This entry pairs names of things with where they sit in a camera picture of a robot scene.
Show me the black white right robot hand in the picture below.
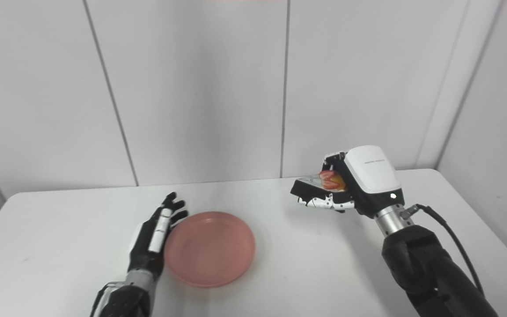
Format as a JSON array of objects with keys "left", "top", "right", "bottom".
[{"left": 297, "top": 145, "right": 406, "bottom": 219}]

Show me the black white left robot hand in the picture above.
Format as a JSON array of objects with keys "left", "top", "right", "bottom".
[{"left": 127, "top": 192, "right": 189, "bottom": 280}]

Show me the chocolate cake slice with fruit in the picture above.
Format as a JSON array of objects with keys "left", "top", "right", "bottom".
[{"left": 290, "top": 171, "right": 348, "bottom": 207}]

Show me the pink round plate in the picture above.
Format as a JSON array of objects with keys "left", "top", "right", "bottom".
[{"left": 164, "top": 211, "right": 256, "bottom": 288}]

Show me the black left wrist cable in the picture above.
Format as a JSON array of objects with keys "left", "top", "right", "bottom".
[{"left": 89, "top": 282, "right": 118, "bottom": 317}]

